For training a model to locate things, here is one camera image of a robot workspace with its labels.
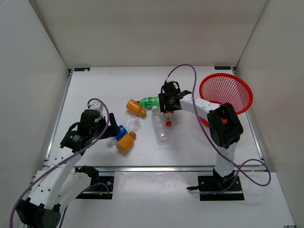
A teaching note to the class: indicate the right dark corner label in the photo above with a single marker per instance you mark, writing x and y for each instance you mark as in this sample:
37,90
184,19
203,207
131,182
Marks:
222,67

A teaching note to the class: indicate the upper orange juice bottle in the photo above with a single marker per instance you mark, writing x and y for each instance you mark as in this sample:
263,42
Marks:
136,108

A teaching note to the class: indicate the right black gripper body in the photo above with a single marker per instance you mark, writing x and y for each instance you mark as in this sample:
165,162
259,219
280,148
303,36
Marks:
167,101

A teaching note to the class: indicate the aluminium front table rail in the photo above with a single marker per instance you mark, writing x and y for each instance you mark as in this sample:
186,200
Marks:
154,168

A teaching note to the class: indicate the green plastic bottle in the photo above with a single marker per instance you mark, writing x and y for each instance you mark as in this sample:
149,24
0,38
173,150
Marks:
149,102

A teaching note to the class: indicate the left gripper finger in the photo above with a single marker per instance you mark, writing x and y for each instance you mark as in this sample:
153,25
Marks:
110,133
113,128

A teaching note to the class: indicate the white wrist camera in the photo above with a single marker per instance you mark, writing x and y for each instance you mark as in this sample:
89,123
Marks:
172,82
96,106

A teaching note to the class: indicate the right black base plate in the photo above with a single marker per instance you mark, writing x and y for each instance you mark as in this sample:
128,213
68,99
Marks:
209,190

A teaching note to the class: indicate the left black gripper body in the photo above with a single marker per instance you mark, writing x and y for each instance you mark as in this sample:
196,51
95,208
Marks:
96,131

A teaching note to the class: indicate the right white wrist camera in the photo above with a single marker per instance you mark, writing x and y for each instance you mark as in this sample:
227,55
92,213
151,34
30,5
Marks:
172,82

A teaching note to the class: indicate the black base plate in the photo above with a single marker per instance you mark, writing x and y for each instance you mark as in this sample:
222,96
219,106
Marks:
209,190
102,189

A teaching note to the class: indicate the large clear plastic bottle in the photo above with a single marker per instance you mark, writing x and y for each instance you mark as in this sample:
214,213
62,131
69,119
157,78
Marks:
159,126

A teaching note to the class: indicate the dark corner label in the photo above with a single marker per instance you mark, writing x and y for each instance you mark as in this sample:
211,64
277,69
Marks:
222,67
81,69

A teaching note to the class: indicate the small red cap bottle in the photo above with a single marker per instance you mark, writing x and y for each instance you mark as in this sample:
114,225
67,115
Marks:
168,116

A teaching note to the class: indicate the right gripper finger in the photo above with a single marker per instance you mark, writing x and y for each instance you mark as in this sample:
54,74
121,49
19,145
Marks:
171,109
161,102

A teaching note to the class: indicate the left dark corner label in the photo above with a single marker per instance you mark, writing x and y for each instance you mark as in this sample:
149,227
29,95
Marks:
81,69

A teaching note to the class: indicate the red mesh plastic bin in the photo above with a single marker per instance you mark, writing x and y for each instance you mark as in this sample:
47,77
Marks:
224,88

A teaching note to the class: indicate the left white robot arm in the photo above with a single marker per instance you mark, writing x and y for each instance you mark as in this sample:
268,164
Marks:
52,192

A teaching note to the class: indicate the lower orange juice bottle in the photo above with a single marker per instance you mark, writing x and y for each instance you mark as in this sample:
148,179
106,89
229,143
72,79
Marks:
126,142

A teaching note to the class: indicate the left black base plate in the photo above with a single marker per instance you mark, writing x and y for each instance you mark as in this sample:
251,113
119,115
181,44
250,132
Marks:
102,189

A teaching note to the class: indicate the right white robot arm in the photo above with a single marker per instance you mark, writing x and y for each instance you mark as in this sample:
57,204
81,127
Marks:
224,126

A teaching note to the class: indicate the blue label clear bottle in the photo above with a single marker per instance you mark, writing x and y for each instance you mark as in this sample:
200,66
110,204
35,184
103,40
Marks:
130,125

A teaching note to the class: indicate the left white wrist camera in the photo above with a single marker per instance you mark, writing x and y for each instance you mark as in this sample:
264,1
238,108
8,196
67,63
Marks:
96,106

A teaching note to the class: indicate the orange juice bottle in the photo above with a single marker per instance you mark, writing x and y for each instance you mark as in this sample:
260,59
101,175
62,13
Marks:
126,142
136,108

